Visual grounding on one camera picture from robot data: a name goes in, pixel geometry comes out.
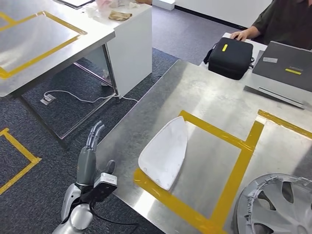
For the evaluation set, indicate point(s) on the person's hand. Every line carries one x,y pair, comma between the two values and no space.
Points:
239,35

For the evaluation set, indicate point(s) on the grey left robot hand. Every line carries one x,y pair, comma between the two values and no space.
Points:
86,168

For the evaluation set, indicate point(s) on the white plastic shell part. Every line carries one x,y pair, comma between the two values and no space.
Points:
165,155

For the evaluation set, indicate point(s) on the person's forearm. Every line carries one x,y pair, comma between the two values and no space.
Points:
253,32

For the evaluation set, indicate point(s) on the steel workbench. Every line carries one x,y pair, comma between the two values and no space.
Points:
195,90

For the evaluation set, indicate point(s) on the black case yellow label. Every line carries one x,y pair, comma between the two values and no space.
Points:
229,61

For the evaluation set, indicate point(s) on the person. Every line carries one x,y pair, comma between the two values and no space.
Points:
280,22

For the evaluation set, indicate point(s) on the grey laptop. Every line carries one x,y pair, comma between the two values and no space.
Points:
280,69

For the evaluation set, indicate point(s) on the yellow floor tape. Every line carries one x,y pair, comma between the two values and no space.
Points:
24,153

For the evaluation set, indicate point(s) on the yellow tape strip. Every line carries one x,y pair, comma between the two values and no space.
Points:
285,123

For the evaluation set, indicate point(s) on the white box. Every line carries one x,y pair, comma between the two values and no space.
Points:
163,4

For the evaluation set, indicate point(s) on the white cabinet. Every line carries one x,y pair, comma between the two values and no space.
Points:
131,55

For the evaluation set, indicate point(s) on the steel table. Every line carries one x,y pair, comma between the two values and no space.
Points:
94,35

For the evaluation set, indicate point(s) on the brown flat item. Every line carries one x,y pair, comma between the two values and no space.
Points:
119,16

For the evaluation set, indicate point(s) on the translucent plastic bag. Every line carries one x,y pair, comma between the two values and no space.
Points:
102,8

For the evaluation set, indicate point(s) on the silver wheel hubcap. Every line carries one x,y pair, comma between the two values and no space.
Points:
302,213

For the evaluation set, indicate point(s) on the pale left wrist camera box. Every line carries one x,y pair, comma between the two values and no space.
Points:
107,179

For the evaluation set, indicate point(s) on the yellow tape frame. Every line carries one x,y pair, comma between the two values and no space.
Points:
233,181
36,57

